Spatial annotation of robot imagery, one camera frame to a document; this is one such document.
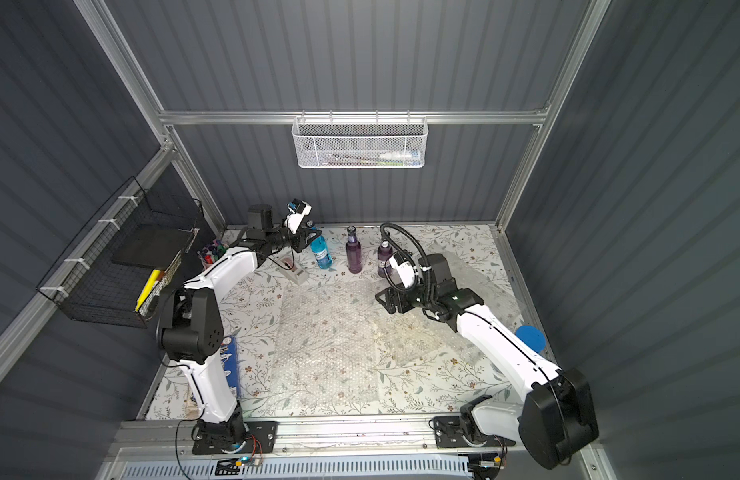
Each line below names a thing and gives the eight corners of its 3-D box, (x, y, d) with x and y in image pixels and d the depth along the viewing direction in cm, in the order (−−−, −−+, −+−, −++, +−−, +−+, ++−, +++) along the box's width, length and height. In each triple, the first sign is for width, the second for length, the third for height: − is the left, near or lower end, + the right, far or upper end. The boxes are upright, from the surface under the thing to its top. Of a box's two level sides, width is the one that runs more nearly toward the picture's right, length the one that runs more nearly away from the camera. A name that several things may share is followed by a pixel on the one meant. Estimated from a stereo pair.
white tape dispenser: (281, 273, 109) (277, 263, 104) (290, 265, 111) (287, 255, 106) (299, 286, 105) (295, 277, 100) (308, 278, 107) (305, 269, 103)
